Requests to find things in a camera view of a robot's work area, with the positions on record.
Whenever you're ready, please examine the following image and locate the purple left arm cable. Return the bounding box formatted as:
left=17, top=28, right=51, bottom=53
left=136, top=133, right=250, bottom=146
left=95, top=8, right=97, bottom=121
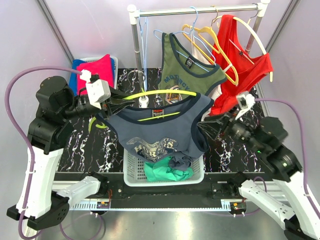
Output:
left=5, top=65, right=83, bottom=240

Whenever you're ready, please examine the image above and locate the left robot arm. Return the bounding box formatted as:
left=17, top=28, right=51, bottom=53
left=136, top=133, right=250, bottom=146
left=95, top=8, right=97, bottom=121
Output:
left=6, top=76, right=134, bottom=231

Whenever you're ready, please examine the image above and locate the pink folded garment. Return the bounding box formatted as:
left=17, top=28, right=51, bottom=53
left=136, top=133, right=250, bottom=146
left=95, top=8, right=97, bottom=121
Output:
left=72, top=54, right=115, bottom=88

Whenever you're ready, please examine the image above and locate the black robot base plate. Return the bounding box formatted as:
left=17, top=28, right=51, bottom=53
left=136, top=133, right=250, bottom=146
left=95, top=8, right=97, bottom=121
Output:
left=52, top=171, right=288, bottom=210

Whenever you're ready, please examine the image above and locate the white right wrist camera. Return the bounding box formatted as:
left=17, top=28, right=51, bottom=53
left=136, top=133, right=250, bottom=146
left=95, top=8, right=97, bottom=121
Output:
left=235, top=91, right=256, bottom=120

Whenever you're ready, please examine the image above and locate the white back laundry basket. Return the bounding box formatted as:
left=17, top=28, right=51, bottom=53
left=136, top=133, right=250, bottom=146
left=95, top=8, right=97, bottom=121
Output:
left=77, top=56, right=118, bottom=95

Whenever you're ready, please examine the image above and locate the blue folded garment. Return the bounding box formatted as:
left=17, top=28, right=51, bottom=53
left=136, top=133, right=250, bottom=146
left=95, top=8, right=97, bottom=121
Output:
left=68, top=59, right=86, bottom=96

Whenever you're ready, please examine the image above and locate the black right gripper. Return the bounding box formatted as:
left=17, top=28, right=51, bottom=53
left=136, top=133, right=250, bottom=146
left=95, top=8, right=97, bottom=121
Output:
left=196, top=103, right=266, bottom=153

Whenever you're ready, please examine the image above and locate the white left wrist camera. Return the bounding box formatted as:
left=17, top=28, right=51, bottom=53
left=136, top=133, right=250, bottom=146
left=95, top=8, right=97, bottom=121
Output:
left=79, top=69, right=111, bottom=110

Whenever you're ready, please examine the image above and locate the cream white hanger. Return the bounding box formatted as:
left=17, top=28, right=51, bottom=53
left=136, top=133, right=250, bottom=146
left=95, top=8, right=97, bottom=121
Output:
left=211, top=9, right=273, bottom=83

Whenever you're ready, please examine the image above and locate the metal clothes rack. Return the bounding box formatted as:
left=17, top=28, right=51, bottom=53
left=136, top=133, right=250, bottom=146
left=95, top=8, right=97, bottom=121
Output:
left=126, top=0, right=271, bottom=109

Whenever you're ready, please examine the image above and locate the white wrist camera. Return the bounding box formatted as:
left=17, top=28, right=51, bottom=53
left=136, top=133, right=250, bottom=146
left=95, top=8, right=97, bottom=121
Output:
left=79, top=69, right=111, bottom=110
left=235, top=91, right=256, bottom=120

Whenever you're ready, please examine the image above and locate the blue-grey tank top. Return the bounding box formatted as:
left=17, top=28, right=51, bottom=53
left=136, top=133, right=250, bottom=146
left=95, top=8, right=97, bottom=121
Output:
left=96, top=93, right=214, bottom=171

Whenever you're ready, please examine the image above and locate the white pink garment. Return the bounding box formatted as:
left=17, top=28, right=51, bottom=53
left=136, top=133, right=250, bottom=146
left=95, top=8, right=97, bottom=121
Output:
left=191, top=29, right=223, bottom=121

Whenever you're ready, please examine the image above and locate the light blue wire hanger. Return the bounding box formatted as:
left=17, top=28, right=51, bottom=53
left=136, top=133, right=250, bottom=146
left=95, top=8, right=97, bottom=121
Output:
left=152, top=6, right=217, bottom=72

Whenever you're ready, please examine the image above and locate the neon green hanger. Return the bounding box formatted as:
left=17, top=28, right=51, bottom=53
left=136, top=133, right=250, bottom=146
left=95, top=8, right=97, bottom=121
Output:
left=88, top=69, right=198, bottom=132

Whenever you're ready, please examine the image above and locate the olive green tank top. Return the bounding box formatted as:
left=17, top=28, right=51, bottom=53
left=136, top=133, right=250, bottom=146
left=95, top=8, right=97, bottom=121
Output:
left=157, top=33, right=227, bottom=96

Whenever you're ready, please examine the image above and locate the white laundry basket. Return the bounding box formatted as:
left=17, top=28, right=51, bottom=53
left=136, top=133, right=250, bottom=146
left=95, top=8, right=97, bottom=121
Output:
left=123, top=150, right=205, bottom=187
left=77, top=56, right=118, bottom=95

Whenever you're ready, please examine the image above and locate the red tank top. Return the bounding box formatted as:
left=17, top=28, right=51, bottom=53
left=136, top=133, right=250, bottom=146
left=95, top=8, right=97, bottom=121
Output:
left=209, top=14, right=273, bottom=116

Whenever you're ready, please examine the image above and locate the yellow hanger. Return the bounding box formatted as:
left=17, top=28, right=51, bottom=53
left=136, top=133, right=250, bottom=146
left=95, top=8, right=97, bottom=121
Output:
left=181, top=23, right=240, bottom=87

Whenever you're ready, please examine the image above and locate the empty light blue hanger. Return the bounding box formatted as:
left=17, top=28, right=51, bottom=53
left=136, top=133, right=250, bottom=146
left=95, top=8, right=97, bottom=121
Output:
left=138, top=17, right=149, bottom=91

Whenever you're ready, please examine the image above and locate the white front laundry basket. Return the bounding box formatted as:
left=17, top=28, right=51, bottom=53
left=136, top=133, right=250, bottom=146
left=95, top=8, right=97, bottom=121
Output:
left=123, top=150, right=205, bottom=187

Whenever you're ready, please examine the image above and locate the green garment in basket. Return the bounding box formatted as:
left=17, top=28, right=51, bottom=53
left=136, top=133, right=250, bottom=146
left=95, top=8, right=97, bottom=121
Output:
left=144, top=158, right=194, bottom=182

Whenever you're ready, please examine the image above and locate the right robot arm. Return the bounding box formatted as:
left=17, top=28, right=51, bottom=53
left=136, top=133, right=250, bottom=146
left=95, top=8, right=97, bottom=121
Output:
left=197, top=113, right=320, bottom=240

